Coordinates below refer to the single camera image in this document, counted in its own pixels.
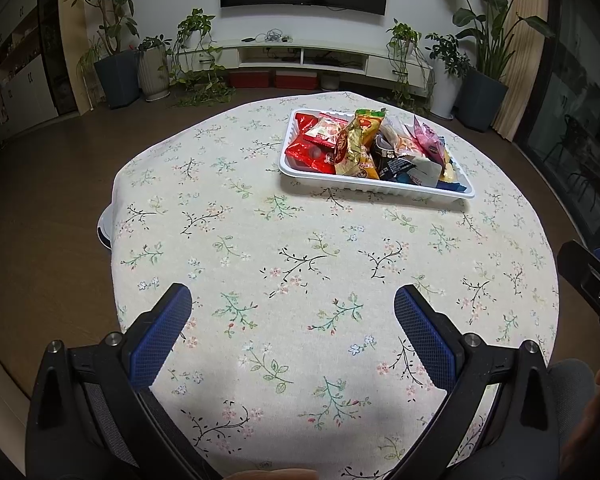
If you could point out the large-leaf plant in dark pot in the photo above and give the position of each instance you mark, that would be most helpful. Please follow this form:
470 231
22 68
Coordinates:
485 100

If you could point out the person's grey trousers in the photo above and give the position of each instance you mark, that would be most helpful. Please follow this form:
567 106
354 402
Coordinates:
570 385

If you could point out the white red-striped snack packet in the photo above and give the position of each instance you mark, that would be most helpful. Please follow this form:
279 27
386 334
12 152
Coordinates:
425 167

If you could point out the trailing pothos plant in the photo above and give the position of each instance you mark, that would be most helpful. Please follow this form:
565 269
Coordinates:
195 25

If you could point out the potted tree in dark pot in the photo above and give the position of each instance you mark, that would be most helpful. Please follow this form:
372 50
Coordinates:
117 80

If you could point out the person's left hand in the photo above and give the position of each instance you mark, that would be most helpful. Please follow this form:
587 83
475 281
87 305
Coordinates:
270 475

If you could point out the small peach print packet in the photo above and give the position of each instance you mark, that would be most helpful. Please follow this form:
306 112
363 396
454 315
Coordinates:
325 130

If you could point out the white plastic tray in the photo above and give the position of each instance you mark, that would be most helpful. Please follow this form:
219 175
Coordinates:
360 185

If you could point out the white round object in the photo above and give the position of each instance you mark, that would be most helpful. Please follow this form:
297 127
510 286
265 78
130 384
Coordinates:
105 230

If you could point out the dark outdoor chair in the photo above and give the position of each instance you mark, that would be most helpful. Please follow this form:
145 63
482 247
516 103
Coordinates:
575 135

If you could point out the beige plain curtain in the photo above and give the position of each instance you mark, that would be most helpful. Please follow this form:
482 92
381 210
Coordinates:
72 35

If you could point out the glass sliding door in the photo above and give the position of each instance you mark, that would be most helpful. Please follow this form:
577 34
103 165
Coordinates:
580 60

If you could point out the plant in white ribbed pot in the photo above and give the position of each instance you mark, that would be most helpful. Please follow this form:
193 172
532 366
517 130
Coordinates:
155 75

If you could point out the black snack packet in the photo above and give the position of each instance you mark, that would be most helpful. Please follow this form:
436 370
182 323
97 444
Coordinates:
385 160

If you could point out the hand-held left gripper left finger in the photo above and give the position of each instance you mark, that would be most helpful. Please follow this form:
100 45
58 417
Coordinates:
160 340

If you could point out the trailing plant on cabinet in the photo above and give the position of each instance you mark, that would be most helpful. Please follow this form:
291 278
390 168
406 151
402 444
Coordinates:
402 35

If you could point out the beige seat cushion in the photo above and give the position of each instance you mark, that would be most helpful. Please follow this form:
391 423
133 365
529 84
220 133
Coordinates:
0 375

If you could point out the pink snack packet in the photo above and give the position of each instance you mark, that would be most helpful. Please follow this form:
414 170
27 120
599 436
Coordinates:
425 137

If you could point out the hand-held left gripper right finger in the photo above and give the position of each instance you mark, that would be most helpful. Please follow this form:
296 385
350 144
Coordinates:
425 340

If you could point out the beige striped curtain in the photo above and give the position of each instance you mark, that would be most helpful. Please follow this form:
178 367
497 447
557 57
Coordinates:
520 60

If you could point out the blue cake packet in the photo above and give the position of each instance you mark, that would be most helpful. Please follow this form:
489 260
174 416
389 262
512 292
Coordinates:
450 170

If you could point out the orange yellow snack packet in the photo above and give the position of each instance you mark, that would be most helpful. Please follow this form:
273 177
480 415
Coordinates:
367 125

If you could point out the red chocolate ball packet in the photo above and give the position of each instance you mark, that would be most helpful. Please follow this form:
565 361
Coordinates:
305 155

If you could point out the person's right hand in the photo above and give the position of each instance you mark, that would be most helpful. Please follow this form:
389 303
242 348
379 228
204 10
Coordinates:
595 440

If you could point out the white television cabinet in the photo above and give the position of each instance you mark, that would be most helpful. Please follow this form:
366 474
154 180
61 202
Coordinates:
330 47

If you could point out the plant in tall white pot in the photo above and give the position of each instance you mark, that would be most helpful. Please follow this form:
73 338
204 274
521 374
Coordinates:
445 95

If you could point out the small grey pot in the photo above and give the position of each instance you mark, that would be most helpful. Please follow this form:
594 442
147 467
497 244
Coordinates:
330 82

